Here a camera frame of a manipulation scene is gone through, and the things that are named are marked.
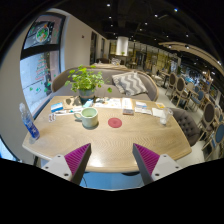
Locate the white paper napkin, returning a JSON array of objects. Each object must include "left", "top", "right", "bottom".
[{"left": 151, "top": 107, "right": 165, "bottom": 118}]

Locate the pale green ceramic mug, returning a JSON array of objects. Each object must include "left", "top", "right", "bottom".
[{"left": 73, "top": 106, "right": 100, "bottom": 129}]

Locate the small blue white box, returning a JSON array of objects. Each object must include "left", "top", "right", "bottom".
[{"left": 50, "top": 102, "right": 64, "bottom": 113}]

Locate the group of ceiling spotlights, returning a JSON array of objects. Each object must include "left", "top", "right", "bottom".
[{"left": 105, "top": 3, "right": 214, "bottom": 43}]

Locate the small white flat box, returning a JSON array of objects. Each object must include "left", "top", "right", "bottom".
[{"left": 134, "top": 101, "right": 148, "bottom": 109}]

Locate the grey tufted armchair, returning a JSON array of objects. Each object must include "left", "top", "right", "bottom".
[{"left": 169, "top": 107, "right": 203, "bottom": 148}]

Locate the white orange medicine box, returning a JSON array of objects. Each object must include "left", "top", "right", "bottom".
[{"left": 121, "top": 97, "right": 135, "bottom": 116}]

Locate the white sachet strip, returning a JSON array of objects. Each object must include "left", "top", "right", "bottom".
[{"left": 134, "top": 107, "right": 153, "bottom": 116}]

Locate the clear blue-labelled water bottle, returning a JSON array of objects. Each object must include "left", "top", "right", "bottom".
[{"left": 18, "top": 102, "right": 41, "bottom": 141}]

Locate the window with festive decals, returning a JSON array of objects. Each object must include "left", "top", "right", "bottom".
[{"left": 19, "top": 13, "right": 66, "bottom": 114}]

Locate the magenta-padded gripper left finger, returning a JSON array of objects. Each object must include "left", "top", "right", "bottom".
[{"left": 41, "top": 143, "right": 92, "bottom": 186}]

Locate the flat round red coaster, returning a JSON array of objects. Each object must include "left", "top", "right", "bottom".
[{"left": 107, "top": 117, "right": 123, "bottom": 129}]

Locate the grey curved sofa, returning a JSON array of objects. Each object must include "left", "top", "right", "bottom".
[{"left": 51, "top": 65, "right": 160, "bottom": 103}]

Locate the white ointment tube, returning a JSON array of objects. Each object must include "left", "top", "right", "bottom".
[{"left": 54, "top": 107, "right": 83, "bottom": 116}]

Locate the clear plastic cup with straw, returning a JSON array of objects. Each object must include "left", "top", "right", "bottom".
[{"left": 159, "top": 107, "right": 174, "bottom": 126}]

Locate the group of round-backed chairs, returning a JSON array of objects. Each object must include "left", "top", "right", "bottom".
[{"left": 164, "top": 71, "right": 224, "bottom": 161}]

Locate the grey white chevron pillow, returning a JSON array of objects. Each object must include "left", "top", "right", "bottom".
[{"left": 111, "top": 70, "right": 149, "bottom": 97}]

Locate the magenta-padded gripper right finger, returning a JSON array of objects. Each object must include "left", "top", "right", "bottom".
[{"left": 132, "top": 143, "right": 183, "bottom": 186}]

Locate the white round column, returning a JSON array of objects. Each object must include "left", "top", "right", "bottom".
[{"left": 115, "top": 35, "right": 130, "bottom": 57}]

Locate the green potted plant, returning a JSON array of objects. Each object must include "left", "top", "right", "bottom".
[{"left": 64, "top": 64, "right": 113, "bottom": 105}]

